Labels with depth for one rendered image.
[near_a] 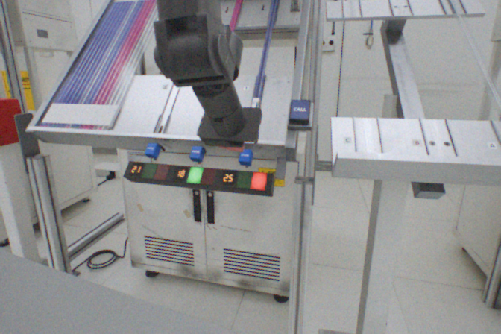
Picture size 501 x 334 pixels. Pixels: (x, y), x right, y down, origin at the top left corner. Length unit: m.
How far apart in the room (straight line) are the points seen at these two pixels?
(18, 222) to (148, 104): 0.82
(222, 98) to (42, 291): 0.33
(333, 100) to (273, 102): 1.89
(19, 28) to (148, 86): 1.23
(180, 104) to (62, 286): 0.44
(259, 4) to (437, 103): 2.01
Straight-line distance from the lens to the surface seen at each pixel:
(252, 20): 0.86
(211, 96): 0.38
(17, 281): 0.51
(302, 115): 0.56
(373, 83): 2.55
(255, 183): 0.56
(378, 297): 0.89
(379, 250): 0.80
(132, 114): 0.76
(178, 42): 0.34
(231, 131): 0.45
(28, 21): 1.95
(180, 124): 0.68
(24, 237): 1.43
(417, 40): 2.62
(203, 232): 1.11
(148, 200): 1.17
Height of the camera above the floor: 0.86
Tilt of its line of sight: 15 degrees down
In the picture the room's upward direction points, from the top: straight up
